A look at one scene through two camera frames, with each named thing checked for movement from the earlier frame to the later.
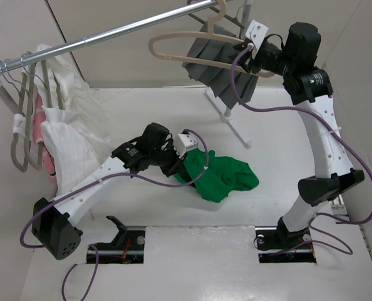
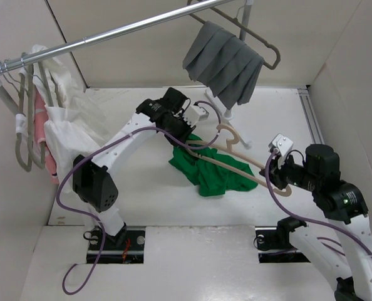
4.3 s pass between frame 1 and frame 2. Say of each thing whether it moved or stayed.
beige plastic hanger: moved
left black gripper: moved
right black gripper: moved
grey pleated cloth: stayed
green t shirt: stayed
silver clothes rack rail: stayed
